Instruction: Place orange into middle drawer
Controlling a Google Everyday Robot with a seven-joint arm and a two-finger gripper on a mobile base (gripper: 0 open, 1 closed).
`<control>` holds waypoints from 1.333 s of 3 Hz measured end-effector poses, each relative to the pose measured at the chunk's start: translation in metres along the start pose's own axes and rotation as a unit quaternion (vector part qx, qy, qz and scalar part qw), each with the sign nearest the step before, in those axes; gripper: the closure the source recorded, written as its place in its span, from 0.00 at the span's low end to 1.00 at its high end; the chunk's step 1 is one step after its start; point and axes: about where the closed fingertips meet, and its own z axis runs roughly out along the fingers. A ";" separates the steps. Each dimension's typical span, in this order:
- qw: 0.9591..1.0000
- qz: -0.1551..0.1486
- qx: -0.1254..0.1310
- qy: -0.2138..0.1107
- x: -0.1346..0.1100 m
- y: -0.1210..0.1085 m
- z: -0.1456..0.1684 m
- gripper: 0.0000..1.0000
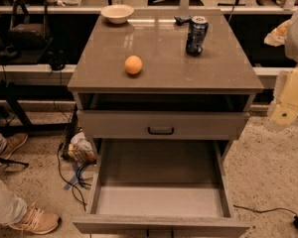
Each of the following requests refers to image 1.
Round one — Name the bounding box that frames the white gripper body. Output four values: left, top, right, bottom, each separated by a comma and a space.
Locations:
277, 67, 298, 110

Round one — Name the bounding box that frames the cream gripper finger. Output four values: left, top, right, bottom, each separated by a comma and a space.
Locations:
264, 101, 298, 131

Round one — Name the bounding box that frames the orange fruit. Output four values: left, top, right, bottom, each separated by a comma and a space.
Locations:
124, 56, 143, 74

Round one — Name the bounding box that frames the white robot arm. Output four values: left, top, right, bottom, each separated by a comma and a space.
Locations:
264, 10, 298, 131

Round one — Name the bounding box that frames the grey drawer cabinet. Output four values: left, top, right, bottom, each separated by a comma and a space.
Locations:
67, 8, 265, 238

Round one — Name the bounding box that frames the open lower drawer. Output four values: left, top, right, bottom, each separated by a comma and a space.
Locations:
74, 139, 250, 238

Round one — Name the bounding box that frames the blue soda can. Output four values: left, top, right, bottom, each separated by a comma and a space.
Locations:
186, 16, 209, 57

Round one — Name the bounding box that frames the small blue wrapper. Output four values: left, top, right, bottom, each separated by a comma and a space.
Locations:
174, 16, 192, 26

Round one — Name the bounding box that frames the white bowl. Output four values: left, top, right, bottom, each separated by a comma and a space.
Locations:
100, 4, 134, 24

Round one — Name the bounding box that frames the crumpled snack bag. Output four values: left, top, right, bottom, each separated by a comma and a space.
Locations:
68, 132, 96, 164

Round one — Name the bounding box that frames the blue tape on floor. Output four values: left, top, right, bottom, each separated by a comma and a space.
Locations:
63, 163, 89, 190

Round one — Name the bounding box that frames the black chair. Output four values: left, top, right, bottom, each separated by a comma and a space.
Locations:
0, 0, 52, 65

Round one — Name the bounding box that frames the tan sneaker near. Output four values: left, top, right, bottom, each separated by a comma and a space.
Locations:
9, 206, 61, 235

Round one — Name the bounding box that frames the tan sneaker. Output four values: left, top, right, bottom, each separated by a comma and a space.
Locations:
9, 206, 61, 235
0, 133, 28, 166

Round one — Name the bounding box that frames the tan sneaker far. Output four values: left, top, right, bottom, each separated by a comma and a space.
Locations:
0, 133, 28, 166

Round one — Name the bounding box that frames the light trouser leg near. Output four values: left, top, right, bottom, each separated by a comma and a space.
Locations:
0, 179, 27, 225

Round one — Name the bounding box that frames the black floor cable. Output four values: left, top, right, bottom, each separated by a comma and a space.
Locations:
56, 139, 93, 212

